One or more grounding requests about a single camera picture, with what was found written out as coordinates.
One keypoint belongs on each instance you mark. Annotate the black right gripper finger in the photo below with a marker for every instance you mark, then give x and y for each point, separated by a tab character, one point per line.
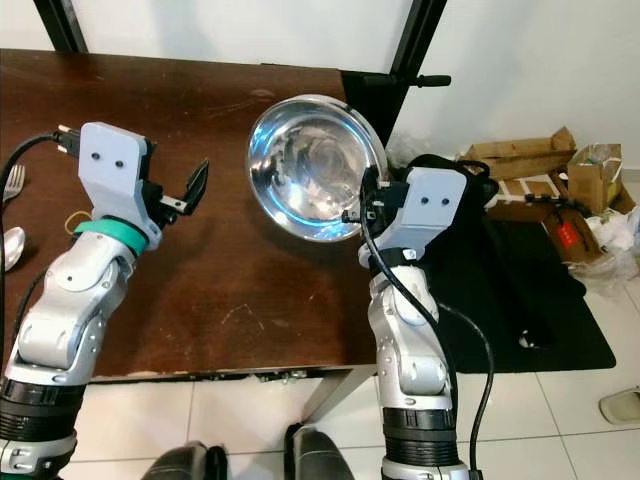
372	190

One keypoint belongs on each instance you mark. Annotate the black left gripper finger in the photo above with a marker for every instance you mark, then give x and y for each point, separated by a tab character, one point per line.
151	152
198	183

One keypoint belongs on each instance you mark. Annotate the shiny steel bowl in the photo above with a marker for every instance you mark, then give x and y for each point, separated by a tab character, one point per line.
300	170

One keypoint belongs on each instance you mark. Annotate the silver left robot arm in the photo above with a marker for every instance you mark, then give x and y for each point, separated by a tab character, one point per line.
60	320

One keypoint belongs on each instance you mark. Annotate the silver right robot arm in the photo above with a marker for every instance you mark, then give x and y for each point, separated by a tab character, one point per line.
410	340

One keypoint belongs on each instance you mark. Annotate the yellow rubber band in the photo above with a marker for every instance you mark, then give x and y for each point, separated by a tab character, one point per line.
67	222

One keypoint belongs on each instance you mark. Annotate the flat brown cardboard box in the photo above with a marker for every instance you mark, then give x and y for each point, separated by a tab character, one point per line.
520	160

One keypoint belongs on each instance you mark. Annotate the silver metal fork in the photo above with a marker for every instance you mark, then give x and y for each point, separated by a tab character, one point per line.
16	181

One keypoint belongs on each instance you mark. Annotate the black floor mat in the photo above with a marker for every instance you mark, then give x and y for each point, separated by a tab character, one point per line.
510	300

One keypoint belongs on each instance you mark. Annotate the silver metal spoon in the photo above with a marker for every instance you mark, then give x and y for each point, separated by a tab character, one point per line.
13	248

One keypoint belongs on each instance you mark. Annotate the cardboard box with red label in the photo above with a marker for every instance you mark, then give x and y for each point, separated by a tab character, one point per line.
565	235

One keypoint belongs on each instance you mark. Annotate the grey metal table leg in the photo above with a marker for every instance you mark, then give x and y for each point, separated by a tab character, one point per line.
335	392

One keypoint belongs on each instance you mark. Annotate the brown paper bag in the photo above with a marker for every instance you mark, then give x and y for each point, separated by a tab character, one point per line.
600	180

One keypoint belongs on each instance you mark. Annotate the robot left leg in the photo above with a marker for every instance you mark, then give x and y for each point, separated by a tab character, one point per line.
185	463

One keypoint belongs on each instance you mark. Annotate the robot leg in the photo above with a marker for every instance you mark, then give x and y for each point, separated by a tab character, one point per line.
318	458
185	463

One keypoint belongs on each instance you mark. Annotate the robot right leg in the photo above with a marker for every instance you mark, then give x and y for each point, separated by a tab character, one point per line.
318	458

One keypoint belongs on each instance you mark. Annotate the beige slipper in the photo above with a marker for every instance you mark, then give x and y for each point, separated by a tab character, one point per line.
622	406

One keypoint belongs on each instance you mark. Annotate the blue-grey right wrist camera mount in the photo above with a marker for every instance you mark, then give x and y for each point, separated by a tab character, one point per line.
430	205

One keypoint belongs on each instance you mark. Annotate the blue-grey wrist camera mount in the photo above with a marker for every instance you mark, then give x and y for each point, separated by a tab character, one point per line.
112	165
430	205

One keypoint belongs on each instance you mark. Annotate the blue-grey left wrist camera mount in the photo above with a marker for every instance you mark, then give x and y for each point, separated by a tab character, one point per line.
112	165

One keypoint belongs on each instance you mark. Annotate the black frame post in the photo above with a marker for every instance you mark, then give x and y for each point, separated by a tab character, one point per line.
415	40
60	24

